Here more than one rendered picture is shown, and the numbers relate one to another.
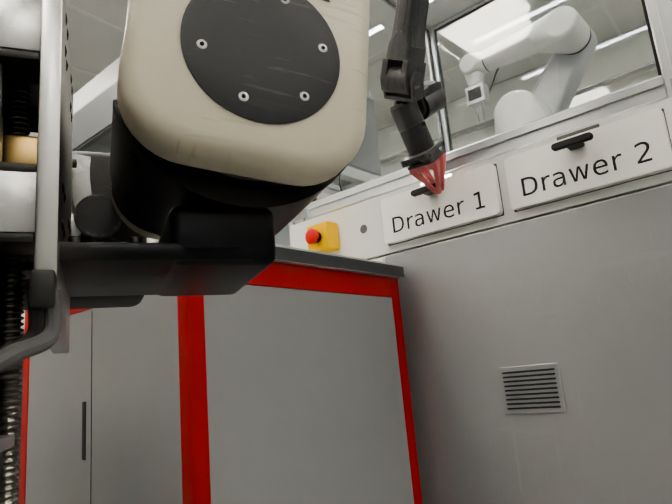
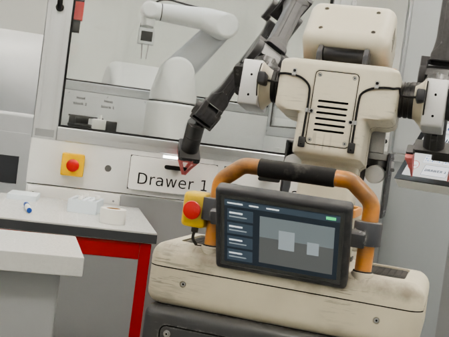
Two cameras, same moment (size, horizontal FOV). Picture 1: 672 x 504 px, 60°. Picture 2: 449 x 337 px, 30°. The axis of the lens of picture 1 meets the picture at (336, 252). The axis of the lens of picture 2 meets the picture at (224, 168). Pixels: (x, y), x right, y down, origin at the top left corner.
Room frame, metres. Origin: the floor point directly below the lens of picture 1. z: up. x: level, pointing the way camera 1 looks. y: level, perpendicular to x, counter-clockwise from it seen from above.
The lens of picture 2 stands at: (-0.64, 1.81, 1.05)
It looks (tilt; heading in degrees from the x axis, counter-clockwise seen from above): 3 degrees down; 309
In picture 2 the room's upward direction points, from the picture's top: 7 degrees clockwise
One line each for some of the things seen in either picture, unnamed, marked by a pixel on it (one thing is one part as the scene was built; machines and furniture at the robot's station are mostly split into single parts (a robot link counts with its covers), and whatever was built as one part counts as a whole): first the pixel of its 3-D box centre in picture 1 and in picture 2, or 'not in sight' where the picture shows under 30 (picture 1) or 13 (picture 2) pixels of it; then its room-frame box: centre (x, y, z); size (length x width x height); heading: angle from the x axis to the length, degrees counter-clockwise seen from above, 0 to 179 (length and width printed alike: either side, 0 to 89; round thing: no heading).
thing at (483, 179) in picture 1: (437, 206); (173, 176); (1.23, -0.23, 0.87); 0.29 x 0.02 x 0.11; 50
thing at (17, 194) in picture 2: not in sight; (23, 195); (1.45, 0.19, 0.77); 0.13 x 0.09 x 0.02; 136
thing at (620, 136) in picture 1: (582, 163); (264, 188); (1.02, -0.47, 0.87); 0.29 x 0.02 x 0.11; 50
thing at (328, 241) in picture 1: (322, 238); (72, 164); (1.43, 0.03, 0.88); 0.07 x 0.05 x 0.07; 50
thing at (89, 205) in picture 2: not in sight; (85, 204); (1.20, 0.16, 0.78); 0.12 x 0.08 x 0.04; 129
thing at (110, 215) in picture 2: not in sight; (112, 215); (1.00, 0.24, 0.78); 0.07 x 0.07 x 0.04
